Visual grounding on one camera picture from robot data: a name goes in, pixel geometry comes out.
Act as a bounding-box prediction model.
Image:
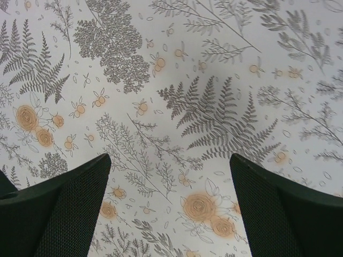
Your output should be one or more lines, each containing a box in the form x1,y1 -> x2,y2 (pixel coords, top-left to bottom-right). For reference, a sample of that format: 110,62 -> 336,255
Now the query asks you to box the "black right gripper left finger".
1,154 -> 111,256

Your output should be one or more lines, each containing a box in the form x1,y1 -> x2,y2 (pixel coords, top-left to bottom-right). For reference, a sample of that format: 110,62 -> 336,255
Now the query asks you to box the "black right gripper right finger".
229,154 -> 342,256

